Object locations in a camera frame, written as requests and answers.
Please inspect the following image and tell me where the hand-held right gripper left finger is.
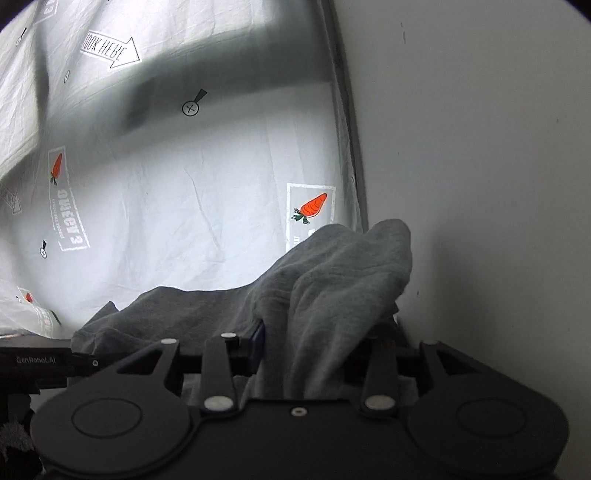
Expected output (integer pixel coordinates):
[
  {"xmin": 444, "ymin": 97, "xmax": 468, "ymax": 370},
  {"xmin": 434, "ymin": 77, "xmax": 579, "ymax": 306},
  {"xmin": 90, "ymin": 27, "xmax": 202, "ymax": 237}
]
[{"xmin": 110, "ymin": 322, "xmax": 267, "ymax": 412}]

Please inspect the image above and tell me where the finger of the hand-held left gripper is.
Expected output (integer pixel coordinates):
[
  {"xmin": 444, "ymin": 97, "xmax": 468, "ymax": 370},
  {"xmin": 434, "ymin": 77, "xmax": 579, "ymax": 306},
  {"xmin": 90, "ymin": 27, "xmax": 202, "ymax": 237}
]
[{"xmin": 70, "ymin": 353, "xmax": 101, "ymax": 373}]

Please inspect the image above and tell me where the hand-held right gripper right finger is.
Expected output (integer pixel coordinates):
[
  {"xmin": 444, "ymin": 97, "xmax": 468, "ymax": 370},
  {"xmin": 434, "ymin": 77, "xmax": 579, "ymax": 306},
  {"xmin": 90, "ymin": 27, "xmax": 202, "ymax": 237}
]
[{"xmin": 361, "ymin": 336, "xmax": 482, "ymax": 411}]

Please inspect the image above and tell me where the grey zip hoodie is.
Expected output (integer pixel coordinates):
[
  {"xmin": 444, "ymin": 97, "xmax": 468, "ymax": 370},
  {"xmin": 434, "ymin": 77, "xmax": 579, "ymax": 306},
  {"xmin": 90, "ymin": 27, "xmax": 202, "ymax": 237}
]
[{"xmin": 71, "ymin": 219, "xmax": 414, "ymax": 400}]

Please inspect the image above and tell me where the white carrot printed sheet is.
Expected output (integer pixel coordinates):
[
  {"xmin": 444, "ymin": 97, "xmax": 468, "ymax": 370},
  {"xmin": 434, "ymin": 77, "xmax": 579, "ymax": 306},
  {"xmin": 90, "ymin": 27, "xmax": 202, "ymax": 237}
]
[{"xmin": 0, "ymin": 0, "xmax": 371, "ymax": 337}]

